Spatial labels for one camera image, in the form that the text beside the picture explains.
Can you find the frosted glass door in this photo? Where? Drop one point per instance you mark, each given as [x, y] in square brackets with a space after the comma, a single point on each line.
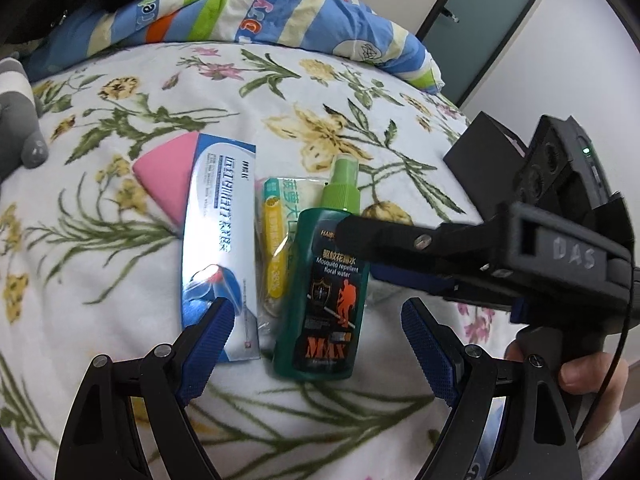
[480, 10]

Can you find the black box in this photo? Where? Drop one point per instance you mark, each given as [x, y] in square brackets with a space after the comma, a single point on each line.
[475, 170]

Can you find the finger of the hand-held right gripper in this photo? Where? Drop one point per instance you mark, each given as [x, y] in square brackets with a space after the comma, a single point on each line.
[400, 280]
[390, 240]

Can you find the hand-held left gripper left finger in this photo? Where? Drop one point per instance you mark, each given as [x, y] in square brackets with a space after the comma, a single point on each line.
[207, 345]

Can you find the green spray bottle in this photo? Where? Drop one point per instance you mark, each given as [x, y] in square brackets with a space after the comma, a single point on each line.
[320, 310]

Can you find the pink foam pad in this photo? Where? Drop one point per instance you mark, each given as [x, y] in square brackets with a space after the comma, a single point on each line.
[165, 175]

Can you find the grey striped plush toy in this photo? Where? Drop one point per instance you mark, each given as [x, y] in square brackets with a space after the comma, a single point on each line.
[25, 125]

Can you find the white and blue carton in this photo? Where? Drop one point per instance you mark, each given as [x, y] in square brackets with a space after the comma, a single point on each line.
[215, 210]

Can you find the bread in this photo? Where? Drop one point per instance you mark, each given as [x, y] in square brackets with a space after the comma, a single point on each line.
[280, 240]

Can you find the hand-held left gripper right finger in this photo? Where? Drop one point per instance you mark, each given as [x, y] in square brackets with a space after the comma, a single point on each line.
[427, 350]

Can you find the person's right hand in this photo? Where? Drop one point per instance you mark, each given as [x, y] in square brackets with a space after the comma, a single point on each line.
[585, 375]

